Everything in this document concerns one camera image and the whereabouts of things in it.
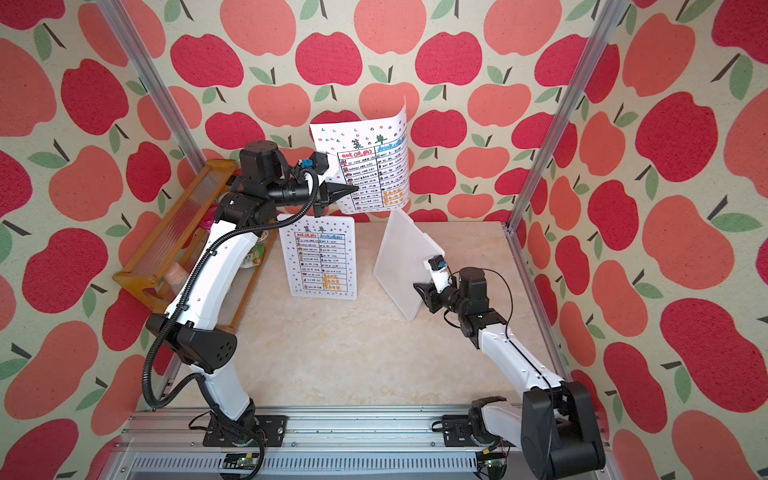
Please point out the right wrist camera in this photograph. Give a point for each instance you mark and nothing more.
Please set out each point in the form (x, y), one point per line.
(441, 276)

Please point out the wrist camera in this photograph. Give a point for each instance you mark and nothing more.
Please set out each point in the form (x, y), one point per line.
(326, 167)
(441, 276)

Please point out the green label snack packet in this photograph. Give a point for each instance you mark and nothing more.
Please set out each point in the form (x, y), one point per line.
(254, 257)

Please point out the aluminium corner post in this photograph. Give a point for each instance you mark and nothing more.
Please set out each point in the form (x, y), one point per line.
(604, 28)
(130, 40)

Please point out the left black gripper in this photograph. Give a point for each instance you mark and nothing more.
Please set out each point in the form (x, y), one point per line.
(336, 191)

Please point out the right aluminium corner post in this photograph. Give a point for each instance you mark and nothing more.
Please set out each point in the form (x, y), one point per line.
(604, 28)

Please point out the paper menu sheet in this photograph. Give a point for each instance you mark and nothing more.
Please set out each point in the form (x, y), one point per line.
(373, 156)
(321, 258)

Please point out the orange wooden shelf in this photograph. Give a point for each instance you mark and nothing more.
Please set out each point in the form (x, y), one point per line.
(176, 238)

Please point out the pink capped clear bottle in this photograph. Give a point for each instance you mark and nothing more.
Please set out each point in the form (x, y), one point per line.
(175, 274)

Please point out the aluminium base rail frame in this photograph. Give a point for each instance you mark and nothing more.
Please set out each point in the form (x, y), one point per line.
(348, 442)

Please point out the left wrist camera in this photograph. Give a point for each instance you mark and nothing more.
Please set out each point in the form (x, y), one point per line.
(326, 167)

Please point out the left aluminium corner post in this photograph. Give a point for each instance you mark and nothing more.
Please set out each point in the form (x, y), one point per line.
(130, 40)

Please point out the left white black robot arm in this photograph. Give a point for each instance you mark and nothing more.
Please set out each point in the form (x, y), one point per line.
(188, 327)

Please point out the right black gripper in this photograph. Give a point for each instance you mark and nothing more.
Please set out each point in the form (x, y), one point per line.
(430, 295)

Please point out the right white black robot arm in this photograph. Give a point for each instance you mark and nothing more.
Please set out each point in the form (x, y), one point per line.
(556, 427)

